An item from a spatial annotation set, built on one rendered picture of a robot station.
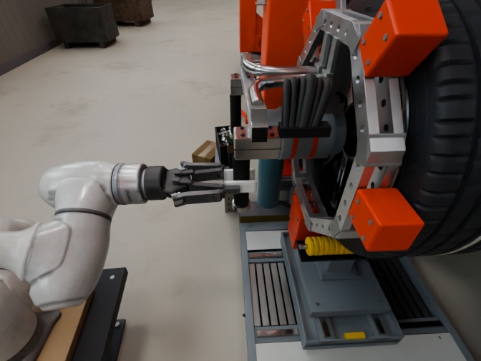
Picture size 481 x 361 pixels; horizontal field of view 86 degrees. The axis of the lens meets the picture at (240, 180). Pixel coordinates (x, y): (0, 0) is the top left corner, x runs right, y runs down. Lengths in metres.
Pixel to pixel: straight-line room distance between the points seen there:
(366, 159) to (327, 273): 0.75
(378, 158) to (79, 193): 0.55
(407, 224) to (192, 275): 1.11
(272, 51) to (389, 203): 0.73
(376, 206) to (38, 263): 0.57
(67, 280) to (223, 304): 0.88
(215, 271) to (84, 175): 0.95
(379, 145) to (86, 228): 0.53
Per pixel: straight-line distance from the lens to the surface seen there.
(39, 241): 0.56
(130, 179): 0.57
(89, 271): 0.55
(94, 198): 0.58
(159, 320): 1.34
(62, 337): 1.06
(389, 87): 0.53
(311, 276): 1.16
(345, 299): 1.15
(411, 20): 0.48
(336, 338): 1.16
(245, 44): 3.01
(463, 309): 1.65
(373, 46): 0.50
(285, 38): 1.06
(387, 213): 0.49
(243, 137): 0.49
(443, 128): 0.50
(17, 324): 0.97
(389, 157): 0.50
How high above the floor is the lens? 1.19
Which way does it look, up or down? 39 degrees down
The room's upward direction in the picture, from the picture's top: straight up
